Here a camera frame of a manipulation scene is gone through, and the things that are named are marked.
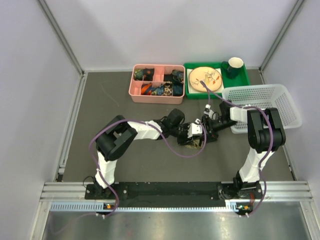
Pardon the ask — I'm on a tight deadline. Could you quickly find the dark green mug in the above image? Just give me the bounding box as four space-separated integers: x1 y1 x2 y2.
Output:
221 57 244 79

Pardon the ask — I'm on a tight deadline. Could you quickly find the rolled dark paisley tie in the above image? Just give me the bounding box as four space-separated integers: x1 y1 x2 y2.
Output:
151 84 183 97

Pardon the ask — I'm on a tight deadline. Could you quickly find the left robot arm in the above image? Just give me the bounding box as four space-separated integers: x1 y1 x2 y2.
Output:
93 108 203 199

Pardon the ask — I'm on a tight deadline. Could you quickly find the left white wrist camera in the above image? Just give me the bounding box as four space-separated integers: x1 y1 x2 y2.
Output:
187 118 203 138

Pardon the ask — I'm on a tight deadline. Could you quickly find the olive green patterned tie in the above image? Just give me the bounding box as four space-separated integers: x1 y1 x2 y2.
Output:
184 138 204 149

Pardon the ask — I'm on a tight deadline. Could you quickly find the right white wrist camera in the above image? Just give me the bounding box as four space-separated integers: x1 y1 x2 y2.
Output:
203 104 216 119

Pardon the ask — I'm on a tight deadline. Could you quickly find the pink divided storage box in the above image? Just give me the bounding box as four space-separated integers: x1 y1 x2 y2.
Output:
128 64 186 105

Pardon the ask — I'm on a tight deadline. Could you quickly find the rolled orange blue tie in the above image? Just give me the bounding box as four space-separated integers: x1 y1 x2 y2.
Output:
140 83 157 96

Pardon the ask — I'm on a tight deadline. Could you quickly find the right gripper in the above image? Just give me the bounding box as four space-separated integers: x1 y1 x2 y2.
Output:
194 115 238 144

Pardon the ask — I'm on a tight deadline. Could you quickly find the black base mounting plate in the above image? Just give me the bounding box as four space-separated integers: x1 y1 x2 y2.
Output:
84 182 263 212

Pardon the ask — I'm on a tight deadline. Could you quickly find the cream floral plate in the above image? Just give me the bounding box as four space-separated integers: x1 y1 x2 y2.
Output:
188 66 223 93

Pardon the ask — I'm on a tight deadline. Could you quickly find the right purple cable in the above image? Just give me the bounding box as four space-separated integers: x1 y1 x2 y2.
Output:
200 81 275 217

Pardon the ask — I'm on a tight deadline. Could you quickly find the purple cable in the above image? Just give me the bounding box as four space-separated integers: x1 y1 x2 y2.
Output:
89 118 208 216
200 81 275 217

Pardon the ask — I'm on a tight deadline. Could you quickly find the aluminium frame rail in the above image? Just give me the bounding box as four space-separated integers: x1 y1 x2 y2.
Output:
40 181 313 202

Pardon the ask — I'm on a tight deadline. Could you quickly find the rolled teal patterned tie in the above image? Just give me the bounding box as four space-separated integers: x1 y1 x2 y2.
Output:
163 70 184 85

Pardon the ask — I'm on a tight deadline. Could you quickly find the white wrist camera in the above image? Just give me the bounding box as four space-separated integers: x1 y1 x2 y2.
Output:
187 118 203 138
203 104 216 119

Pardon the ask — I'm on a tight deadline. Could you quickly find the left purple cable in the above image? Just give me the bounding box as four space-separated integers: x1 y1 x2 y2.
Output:
89 118 208 216

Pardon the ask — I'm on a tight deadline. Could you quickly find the white perforated plastic basket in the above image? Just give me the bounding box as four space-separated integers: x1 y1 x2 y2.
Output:
222 84 302 130

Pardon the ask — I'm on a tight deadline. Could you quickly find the rolled dark floral tie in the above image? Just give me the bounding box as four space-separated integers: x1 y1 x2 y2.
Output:
133 68 155 81

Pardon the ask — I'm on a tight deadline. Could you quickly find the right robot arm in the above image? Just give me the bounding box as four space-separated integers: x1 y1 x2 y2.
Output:
201 101 286 200

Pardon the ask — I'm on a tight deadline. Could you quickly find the grey slotted cable duct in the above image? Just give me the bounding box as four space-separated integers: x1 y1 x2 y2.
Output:
49 201 240 213

